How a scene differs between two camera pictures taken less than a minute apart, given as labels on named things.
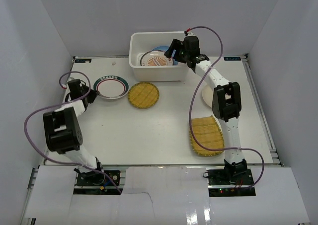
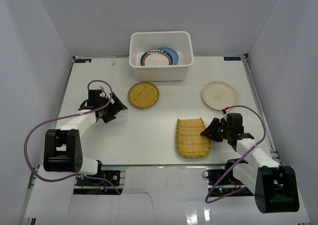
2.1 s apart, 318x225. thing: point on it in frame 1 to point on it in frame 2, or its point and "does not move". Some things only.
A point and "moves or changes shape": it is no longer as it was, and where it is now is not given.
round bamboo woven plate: x=143 y=95 does not move
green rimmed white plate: x=111 y=87 to x=156 y=57
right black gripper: x=177 y=44 to x=210 y=131
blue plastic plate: x=164 y=48 does not move
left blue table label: x=82 y=60 does not move
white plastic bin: x=140 y=41 does not move
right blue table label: x=232 y=58 does not move
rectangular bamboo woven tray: x=208 y=133 moves or changes shape
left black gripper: x=91 y=97 to x=112 y=109
